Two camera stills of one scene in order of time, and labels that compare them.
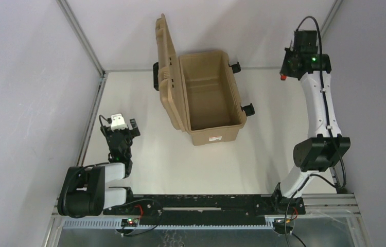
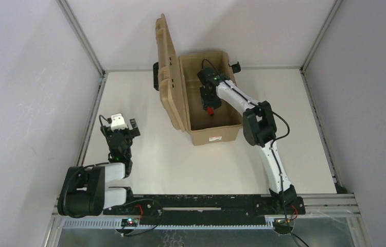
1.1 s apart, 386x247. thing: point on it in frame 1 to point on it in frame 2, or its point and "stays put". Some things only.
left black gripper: (119, 132) stays put
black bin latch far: (236, 67) stays put
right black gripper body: (289, 64) to (210, 102)
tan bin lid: (170, 78) stays put
